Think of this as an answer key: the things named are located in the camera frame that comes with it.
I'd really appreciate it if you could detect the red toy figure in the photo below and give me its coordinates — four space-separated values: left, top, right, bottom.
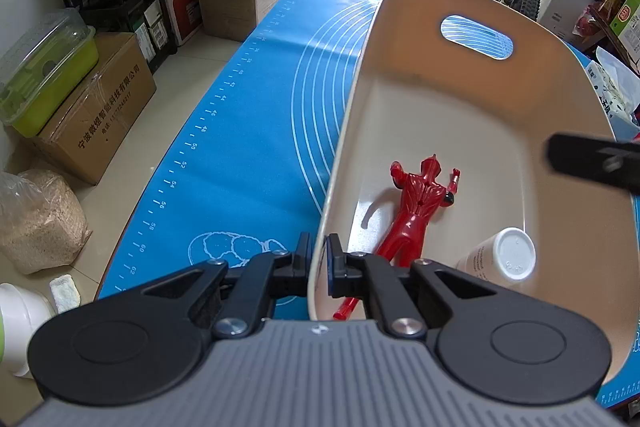
332 153 462 322

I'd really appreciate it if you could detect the clear bag of grain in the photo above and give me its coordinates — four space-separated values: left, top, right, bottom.
0 169 93 276

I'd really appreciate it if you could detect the green container with clear lid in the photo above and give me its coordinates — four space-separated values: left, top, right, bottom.
0 8 101 138

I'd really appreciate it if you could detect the cream plastic storage bin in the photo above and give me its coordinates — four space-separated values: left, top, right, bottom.
306 0 640 400

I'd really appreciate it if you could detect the white plastic bucket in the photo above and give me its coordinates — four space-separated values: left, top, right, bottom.
0 283 57 379

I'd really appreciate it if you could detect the white plastic bottle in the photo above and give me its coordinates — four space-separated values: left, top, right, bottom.
454 227 537 290

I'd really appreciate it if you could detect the green carton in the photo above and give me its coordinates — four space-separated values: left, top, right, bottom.
609 0 640 52

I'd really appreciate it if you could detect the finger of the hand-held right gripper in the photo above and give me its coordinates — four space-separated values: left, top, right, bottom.
546 133 640 196

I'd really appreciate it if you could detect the brown printed cardboard box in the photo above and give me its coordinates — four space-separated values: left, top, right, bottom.
31 32 157 186

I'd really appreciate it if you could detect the blue and white tissue pack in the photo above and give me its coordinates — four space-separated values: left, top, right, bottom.
582 47 640 142

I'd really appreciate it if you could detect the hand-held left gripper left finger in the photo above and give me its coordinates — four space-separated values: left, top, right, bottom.
141 232 313 340

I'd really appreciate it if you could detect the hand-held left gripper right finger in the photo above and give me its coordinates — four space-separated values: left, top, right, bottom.
325 233 501 340

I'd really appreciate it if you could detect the blue silicone baking mat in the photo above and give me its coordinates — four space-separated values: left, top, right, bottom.
95 0 640 410

